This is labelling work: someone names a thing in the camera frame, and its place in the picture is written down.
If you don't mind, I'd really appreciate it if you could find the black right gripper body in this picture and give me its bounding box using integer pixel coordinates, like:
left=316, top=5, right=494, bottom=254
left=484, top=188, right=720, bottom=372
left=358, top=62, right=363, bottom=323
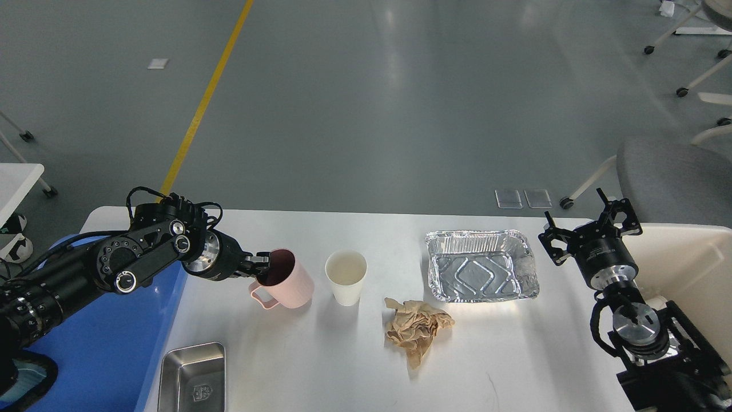
left=572, top=221, right=639, bottom=290

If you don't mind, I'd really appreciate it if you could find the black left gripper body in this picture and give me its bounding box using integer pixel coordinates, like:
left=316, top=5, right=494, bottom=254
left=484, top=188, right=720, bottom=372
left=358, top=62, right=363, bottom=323
left=185, top=229, right=254, bottom=281

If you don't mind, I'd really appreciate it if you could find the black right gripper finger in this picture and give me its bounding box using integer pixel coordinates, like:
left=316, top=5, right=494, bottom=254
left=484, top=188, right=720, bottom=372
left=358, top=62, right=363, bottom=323
left=538, top=211, right=577, bottom=266
left=596, top=188, right=643, bottom=238

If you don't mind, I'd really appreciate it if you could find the pink ribbed mug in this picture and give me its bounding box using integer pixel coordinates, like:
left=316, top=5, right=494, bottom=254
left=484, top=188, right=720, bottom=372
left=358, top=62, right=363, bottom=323
left=249, top=248, right=315, bottom=310

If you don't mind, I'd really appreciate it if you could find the stainless steel tray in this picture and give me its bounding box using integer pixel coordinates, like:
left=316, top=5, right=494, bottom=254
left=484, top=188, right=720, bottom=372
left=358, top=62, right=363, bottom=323
left=157, top=342, right=226, bottom=411

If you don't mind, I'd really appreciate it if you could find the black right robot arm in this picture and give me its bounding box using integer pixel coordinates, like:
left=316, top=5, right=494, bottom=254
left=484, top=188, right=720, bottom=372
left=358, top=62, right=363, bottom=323
left=538, top=188, right=730, bottom=411

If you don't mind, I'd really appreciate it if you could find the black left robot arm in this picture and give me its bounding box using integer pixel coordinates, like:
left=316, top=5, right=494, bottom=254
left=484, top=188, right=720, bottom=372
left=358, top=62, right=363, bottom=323
left=2, top=186, right=271, bottom=393

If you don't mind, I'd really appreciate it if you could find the grey office chair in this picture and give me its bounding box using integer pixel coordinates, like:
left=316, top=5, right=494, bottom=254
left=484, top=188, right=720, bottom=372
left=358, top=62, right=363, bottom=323
left=560, top=137, right=731, bottom=228

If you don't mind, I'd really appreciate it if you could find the beige plastic bin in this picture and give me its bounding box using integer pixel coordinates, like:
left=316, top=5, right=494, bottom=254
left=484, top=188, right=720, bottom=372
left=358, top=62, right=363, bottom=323
left=623, top=223, right=731, bottom=363

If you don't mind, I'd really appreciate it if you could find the white paper cup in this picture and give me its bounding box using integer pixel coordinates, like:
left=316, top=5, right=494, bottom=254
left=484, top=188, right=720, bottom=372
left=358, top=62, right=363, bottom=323
left=324, top=249, right=368, bottom=307

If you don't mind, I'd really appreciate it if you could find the aluminium foil tray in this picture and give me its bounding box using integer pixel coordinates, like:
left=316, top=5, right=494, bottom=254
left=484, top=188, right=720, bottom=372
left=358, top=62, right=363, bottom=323
left=424, top=229, right=540, bottom=303

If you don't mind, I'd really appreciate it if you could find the blue plastic tray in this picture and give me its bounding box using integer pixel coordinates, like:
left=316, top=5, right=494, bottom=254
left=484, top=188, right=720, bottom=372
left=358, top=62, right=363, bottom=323
left=30, top=263, right=186, bottom=411

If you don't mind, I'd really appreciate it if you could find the crumpled brown paper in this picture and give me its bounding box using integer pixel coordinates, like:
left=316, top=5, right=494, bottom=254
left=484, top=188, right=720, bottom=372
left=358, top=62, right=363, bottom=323
left=384, top=298, right=455, bottom=370

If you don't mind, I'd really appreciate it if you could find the black white sneaker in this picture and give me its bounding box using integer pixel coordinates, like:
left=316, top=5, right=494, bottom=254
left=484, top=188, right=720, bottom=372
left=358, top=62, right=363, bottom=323
left=1, top=213, right=34, bottom=264

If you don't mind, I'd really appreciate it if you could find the teal ceramic mug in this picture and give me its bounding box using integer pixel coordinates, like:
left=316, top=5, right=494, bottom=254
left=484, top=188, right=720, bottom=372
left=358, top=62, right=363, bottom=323
left=2, top=350, right=58, bottom=411

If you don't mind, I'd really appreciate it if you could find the white side table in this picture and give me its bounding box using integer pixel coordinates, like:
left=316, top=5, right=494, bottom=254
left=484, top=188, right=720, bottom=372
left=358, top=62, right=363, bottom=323
left=1, top=133, right=58, bottom=224

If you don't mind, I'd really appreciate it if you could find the white chair base with casters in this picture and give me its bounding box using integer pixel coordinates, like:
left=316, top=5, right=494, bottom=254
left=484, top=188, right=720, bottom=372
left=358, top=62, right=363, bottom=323
left=644, top=0, right=732, bottom=128

